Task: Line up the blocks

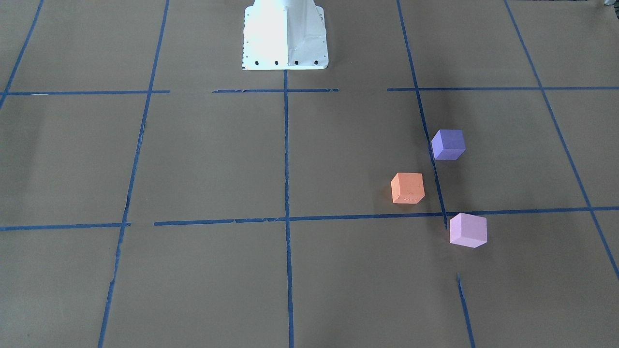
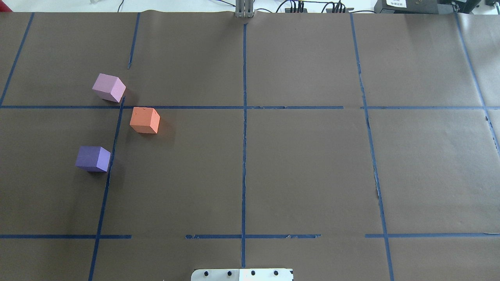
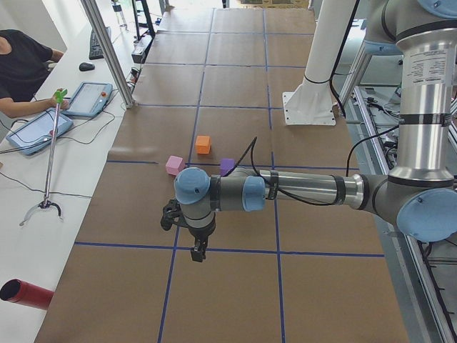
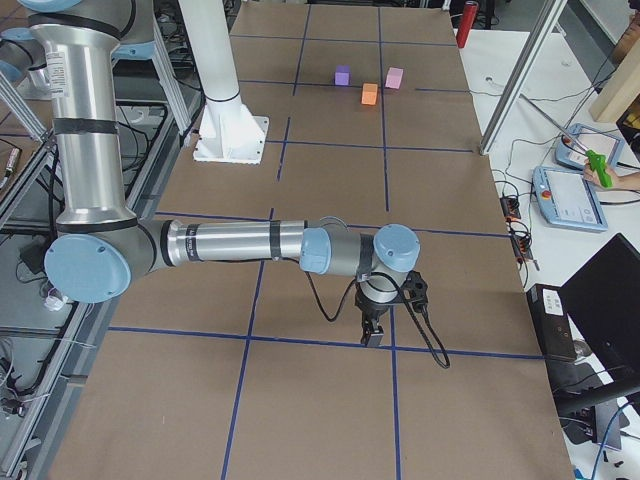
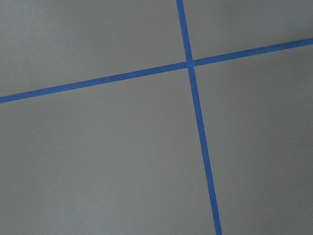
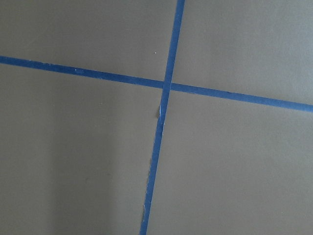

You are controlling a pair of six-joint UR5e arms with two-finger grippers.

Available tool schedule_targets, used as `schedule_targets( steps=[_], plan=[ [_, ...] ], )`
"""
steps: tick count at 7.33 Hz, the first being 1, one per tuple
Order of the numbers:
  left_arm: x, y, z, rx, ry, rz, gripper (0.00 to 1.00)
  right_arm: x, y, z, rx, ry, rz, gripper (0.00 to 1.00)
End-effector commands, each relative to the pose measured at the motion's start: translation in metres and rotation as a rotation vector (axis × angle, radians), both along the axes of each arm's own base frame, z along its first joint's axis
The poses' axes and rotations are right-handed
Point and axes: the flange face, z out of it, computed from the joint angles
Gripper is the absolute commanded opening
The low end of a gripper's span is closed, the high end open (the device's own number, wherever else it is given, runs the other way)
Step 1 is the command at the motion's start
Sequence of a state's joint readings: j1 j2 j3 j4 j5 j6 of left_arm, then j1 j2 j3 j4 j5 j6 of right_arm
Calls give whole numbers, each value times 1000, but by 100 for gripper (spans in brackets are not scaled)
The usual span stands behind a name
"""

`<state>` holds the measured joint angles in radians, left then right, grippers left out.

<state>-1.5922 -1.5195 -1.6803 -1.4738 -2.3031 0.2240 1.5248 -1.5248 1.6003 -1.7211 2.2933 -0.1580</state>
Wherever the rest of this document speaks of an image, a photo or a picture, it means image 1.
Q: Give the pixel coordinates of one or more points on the orange foam cube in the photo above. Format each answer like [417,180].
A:
[407,187]

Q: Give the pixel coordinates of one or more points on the dark purple foam cube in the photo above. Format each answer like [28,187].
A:
[448,144]

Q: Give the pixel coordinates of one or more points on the light pink foam cube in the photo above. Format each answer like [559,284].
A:
[468,230]

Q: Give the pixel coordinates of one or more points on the white pedestal column base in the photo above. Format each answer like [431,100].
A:
[284,35]

